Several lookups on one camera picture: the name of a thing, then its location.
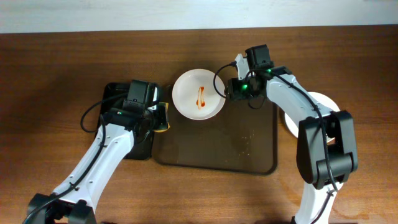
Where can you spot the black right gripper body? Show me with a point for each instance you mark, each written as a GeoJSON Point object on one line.
{"type": "Point", "coordinates": [232, 89]}

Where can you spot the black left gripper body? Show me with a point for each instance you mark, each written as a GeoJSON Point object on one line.
{"type": "Point", "coordinates": [160, 116]}

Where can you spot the green and orange sponge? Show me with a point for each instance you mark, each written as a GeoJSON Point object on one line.
{"type": "Point", "coordinates": [161, 118]}

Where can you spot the white plate with ketchup streak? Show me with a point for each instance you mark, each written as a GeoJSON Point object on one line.
{"type": "Point", "coordinates": [194, 95]}

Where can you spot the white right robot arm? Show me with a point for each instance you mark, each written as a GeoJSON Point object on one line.
{"type": "Point", "coordinates": [326, 145]}

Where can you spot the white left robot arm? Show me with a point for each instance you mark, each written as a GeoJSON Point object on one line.
{"type": "Point", "coordinates": [77, 196]}

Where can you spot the black water tray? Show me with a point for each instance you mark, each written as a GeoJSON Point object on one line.
{"type": "Point", "coordinates": [113, 97]}

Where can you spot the brown serving tray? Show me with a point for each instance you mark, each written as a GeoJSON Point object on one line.
{"type": "Point", "coordinates": [236, 139]}

